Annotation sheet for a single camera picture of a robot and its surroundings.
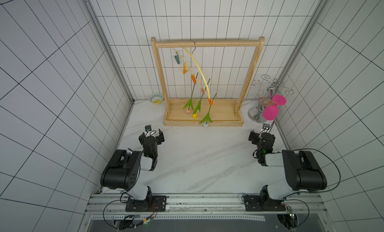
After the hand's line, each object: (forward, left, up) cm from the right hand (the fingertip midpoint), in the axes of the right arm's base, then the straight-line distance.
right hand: (256, 130), depth 94 cm
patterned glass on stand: (+31, -15, -6) cm, 35 cm away
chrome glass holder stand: (+18, -5, -6) cm, 20 cm away
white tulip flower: (+4, +31, +6) cm, 32 cm away
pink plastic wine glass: (+7, -7, +11) cm, 14 cm away
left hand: (-6, +67, 0) cm, 68 cm away
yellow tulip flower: (+8, +38, +12) cm, 40 cm away
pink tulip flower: (+13, +43, +10) cm, 46 cm away
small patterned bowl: (+28, +73, -2) cm, 78 cm away
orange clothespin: (+3, +31, +22) cm, 38 cm away
